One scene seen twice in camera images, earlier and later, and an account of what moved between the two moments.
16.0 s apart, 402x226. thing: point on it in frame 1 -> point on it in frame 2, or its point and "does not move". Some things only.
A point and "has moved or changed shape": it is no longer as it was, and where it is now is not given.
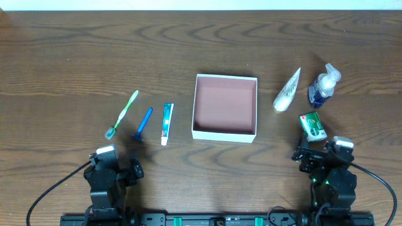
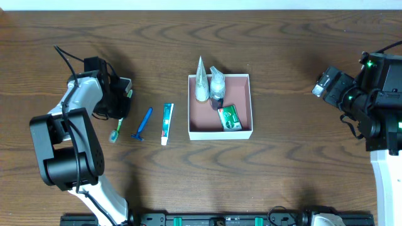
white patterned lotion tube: (286, 97) -> (202, 90)
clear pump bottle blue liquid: (323, 88) has moved or changed shape
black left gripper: (134, 171) -> (120, 102)
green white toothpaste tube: (167, 118) does not move
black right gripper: (307, 156) -> (334, 86)
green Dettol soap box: (312, 126) -> (230, 118)
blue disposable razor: (142, 123) does not move
